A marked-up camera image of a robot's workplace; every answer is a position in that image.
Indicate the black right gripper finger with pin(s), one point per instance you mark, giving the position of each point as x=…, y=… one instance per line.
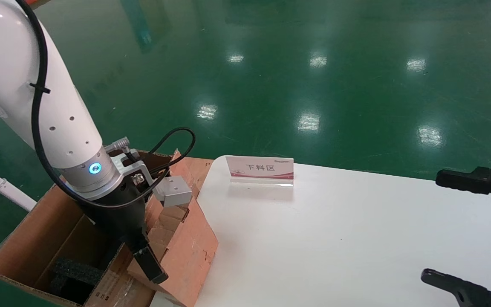
x=471, y=294
x=484, y=181

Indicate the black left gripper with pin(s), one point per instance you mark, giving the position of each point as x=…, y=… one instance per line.
x=117, y=217

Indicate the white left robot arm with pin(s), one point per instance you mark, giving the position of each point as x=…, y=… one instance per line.
x=15, y=64

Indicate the large cardboard box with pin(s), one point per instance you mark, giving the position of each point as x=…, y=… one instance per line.
x=32, y=238

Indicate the black foam insert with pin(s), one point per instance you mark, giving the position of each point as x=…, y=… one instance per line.
x=75, y=277

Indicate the acrylic sign with red print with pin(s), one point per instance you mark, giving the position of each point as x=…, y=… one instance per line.
x=262, y=168

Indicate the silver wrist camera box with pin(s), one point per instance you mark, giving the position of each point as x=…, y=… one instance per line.
x=173, y=192

